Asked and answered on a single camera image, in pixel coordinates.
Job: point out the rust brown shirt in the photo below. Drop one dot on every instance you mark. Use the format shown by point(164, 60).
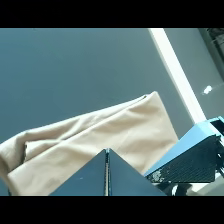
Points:
point(100, 133)

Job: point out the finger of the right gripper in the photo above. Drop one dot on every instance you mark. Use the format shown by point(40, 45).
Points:
point(193, 156)

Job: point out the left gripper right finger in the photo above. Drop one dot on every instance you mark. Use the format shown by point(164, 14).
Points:
point(128, 181)

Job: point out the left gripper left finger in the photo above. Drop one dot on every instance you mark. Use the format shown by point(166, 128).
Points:
point(88, 180)

